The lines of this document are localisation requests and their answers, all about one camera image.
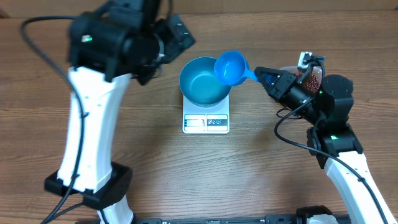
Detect clear plastic food container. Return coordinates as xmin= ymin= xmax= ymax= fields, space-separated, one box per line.
xmin=279 ymin=65 xmax=324 ymax=94

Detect white digital kitchen scale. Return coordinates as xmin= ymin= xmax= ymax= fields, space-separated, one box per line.
xmin=182 ymin=95 xmax=230 ymax=134

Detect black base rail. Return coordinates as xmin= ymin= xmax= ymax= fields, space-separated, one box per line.
xmin=132 ymin=206 xmax=352 ymax=224

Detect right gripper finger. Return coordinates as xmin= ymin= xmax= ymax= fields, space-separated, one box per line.
xmin=259 ymin=77 xmax=280 ymax=96
xmin=254 ymin=67 xmax=295 ymax=86

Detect blue plastic measuring scoop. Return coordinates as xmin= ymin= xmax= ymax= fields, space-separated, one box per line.
xmin=214 ymin=50 xmax=259 ymax=86

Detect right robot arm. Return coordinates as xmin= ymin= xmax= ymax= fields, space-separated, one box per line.
xmin=254 ymin=67 xmax=396 ymax=223

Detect red adzuki beans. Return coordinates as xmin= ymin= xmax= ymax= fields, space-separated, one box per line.
xmin=300 ymin=75 xmax=320 ymax=93

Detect blue metal bowl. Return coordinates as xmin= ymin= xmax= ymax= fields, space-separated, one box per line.
xmin=179 ymin=57 xmax=232 ymax=108

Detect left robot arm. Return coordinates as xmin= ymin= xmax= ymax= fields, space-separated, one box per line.
xmin=44 ymin=1 xmax=195 ymax=223

